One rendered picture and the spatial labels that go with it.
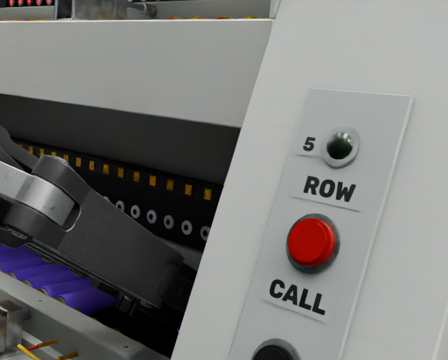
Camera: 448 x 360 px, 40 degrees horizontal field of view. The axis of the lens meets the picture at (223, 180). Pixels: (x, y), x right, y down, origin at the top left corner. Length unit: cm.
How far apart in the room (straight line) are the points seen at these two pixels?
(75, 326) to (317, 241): 19
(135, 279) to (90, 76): 13
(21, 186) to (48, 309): 19
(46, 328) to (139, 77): 16
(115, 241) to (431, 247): 11
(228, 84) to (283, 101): 4
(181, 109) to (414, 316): 14
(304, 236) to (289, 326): 3
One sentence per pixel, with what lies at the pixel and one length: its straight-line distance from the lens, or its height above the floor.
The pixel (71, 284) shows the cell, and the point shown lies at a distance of 44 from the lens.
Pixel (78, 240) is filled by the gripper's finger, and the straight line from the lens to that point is 21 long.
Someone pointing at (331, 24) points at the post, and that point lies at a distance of 23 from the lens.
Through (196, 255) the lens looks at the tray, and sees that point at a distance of 46.
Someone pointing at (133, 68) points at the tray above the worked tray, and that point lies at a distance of 31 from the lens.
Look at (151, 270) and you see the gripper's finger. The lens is 25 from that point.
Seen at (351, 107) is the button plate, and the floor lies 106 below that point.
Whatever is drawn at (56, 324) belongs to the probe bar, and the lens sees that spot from 37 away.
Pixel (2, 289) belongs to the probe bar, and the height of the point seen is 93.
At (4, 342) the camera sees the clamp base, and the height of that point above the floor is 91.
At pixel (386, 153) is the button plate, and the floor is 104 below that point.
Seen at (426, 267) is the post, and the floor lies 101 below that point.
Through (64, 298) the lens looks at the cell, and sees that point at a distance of 41.
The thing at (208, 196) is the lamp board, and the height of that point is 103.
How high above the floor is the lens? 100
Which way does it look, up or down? 5 degrees up
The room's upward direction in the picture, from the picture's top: 17 degrees clockwise
